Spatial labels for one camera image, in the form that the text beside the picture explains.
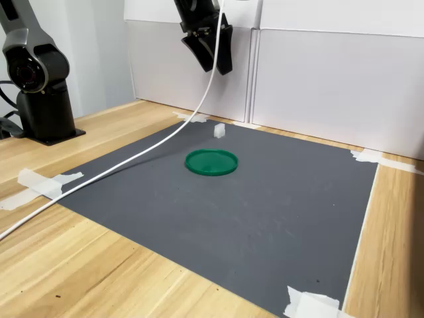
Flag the round green lid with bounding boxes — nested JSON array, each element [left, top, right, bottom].
[[184, 148, 239, 178]]

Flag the white partition panel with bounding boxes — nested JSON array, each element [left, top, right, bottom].
[[125, 19, 256, 123], [246, 28, 424, 162]]

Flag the white tape patch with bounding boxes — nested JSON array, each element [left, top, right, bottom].
[[283, 285, 357, 318], [0, 168, 85, 211], [172, 111, 210, 124], [350, 148, 424, 176]]

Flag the dark grey mat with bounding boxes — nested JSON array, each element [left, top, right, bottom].
[[54, 119, 379, 318]]

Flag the white cable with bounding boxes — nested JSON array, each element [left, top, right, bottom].
[[0, 0, 228, 241]]

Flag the black cable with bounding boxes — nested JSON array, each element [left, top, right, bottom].
[[0, 80, 26, 140]]

